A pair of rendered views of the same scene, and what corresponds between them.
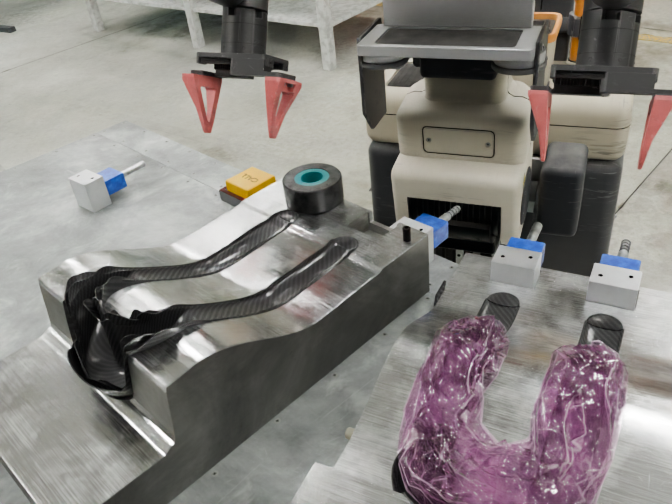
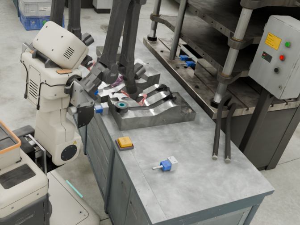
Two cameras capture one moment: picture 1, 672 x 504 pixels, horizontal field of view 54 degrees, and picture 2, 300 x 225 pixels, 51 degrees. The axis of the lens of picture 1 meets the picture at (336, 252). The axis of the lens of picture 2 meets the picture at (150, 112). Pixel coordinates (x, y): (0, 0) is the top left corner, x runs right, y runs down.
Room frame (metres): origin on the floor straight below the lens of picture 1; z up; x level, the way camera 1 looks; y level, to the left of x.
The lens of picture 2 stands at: (2.21, 0.51, 1.92)
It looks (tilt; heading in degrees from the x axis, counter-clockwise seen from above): 34 degrees down; 192
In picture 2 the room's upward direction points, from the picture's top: 11 degrees clockwise
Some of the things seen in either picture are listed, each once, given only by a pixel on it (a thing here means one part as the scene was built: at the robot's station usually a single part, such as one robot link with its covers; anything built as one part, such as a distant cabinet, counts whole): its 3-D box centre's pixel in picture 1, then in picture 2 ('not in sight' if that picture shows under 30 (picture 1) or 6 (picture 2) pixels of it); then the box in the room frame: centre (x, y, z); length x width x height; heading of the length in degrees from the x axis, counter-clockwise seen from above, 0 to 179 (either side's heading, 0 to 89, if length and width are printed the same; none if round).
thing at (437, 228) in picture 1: (431, 228); (97, 109); (0.77, -0.14, 0.83); 0.13 x 0.05 x 0.05; 133
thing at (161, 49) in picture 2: not in sight; (213, 68); (-0.44, 0.42, 0.76); 1.30 x 0.84 x 0.07; 42
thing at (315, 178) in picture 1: (313, 188); (121, 107); (0.78, 0.02, 0.91); 0.08 x 0.08 x 0.04
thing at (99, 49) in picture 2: not in sight; (110, 53); (0.01, -0.39, 0.84); 0.20 x 0.15 x 0.07; 132
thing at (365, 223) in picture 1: (375, 236); (114, 102); (0.70, -0.05, 0.87); 0.05 x 0.05 x 0.04; 42
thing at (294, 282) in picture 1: (213, 274); (151, 97); (0.60, 0.14, 0.92); 0.35 x 0.16 x 0.09; 132
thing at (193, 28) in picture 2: not in sight; (220, 48); (-0.43, 0.43, 0.96); 1.29 x 0.83 x 0.18; 42
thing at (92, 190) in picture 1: (113, 178); (164, 165); (1.04, 0.37, 0.83); 0.13 x 0.05 x 0.05; 136
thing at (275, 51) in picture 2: not in sight; (252, 127); (0.29, 0.82, 0.74); 0.31 x 0.22 x 1.47; 42
